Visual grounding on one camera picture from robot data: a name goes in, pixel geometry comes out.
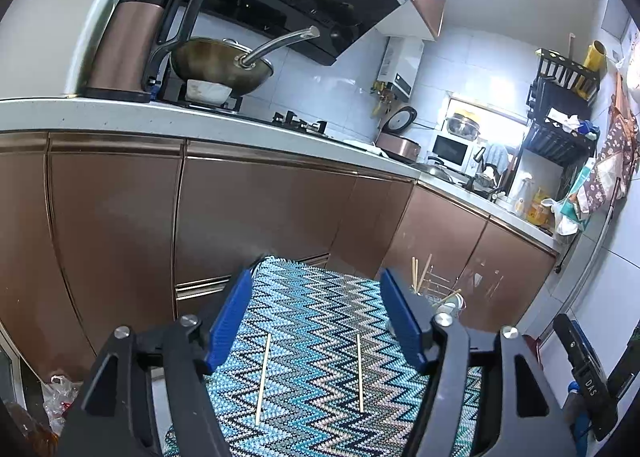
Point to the bamboo chopstick on mat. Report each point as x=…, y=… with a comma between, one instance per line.
x=359, y=374
x=263, y=378

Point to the chopstick in holder left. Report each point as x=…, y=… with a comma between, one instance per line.
x=414, y=274

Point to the blue hanging towel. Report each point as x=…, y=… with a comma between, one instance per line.
x=497, y=156

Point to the yellow bottle on counter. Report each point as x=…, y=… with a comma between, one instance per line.
x=537, y=213

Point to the white water heater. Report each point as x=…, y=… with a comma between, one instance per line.
x=400, y=65

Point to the chopstick in holder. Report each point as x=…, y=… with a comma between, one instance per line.
x=424, y=272
x=414, y=274

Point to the yellow roll on rack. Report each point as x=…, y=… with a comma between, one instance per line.
x=595, y=57

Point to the steel pot lid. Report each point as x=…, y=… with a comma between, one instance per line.
x=436, y=171

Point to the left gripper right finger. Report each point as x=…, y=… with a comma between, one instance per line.
x=517, y=414

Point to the chopstick in holder right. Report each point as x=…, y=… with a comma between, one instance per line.
x=424, y=272

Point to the gas stove top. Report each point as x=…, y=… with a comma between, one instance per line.
x=343, y=120

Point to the copper rice cooker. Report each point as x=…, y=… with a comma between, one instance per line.
x=391, y=139

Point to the black wall rack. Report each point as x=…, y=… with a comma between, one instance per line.
x=559, y=117

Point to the white bowl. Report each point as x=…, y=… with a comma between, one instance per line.
x=208, y=93

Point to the bamboo chopstick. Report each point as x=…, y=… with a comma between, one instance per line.
x=446, y=297
x=359, y=374
x=263, y=378

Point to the white microwave oven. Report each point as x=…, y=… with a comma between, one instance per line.
x=453, y=150

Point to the clear utensil holder basket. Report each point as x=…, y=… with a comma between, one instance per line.
x=439, y=293

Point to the zigzag patterned table mat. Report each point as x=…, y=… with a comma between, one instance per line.
x=311, y=396

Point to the patterned hanging cloth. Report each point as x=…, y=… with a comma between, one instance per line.
x=617, y=160

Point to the steel pot on microwave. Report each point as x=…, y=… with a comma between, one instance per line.
x=462, y=126

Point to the copper electric kettle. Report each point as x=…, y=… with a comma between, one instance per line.
x=139, y=35

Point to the brass wok with handle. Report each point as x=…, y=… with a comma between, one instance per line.
x=231, y=64

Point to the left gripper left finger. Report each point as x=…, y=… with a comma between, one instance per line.
x=114, y=415

